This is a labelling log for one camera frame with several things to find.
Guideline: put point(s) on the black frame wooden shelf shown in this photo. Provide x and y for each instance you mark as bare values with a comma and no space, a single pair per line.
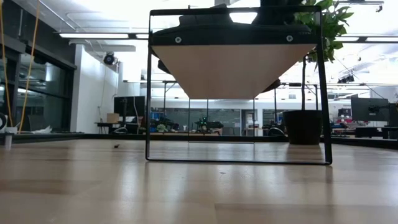
233,71

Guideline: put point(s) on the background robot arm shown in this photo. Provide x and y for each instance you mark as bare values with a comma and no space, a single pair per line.
205,123

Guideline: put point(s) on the blue storage bins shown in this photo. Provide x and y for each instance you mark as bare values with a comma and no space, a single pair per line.
155,115

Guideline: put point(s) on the black monitor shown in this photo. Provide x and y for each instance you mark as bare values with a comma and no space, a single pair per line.
129,105
370,109

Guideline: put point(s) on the cardboard box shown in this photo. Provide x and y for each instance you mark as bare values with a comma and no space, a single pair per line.
112,118

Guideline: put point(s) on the small dark scrap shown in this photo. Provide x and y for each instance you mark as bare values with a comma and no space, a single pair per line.
116,145

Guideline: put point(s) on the potted green plant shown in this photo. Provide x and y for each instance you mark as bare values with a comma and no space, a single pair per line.
303,127

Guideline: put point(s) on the ceiling light strip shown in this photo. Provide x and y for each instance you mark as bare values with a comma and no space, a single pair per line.
93,35
367,39

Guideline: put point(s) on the white crumpled paper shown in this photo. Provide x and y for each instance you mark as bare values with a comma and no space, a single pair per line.
42,130

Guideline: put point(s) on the ceiling mounted black camera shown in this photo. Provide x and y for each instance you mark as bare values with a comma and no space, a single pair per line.
109,59

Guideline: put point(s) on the black aluminium rig frame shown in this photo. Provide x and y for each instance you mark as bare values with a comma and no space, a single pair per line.
77,137

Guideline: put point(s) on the white cylinder post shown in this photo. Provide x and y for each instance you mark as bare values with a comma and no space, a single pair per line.
9,137

